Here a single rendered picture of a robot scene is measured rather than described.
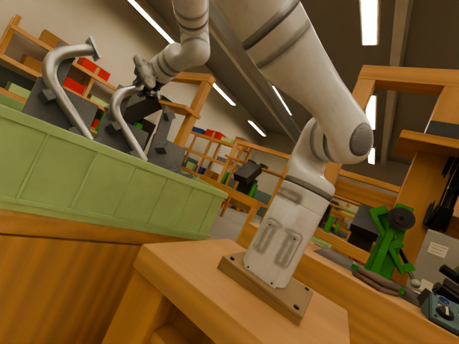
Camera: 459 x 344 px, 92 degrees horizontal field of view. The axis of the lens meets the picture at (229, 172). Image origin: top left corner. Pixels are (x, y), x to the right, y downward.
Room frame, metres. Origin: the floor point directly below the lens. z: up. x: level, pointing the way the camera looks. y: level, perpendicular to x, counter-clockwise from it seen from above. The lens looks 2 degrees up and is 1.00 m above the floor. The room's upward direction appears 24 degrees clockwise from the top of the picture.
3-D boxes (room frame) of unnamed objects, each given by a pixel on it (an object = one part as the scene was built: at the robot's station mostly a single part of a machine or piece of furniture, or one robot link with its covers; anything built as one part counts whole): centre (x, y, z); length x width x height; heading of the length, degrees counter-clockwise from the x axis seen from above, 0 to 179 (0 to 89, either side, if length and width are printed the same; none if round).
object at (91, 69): (5.34, 4.02, 1.14); 3.01 x 0.54 x 2.28; 144
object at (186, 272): (0.42, -0.14, 0.83); 0.32 x 0.32 x 0.04; 60
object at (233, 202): (10.12, -0.97, 0.22); 1.20 x 0.81 x 0.44; 147
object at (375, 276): (0.61, -0.49, 0.91); 0.10 x 0.08 x 0.03; 115
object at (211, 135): (6.88, 0.81, 1.13); 2.48 x 0.54 x 2.27; 54
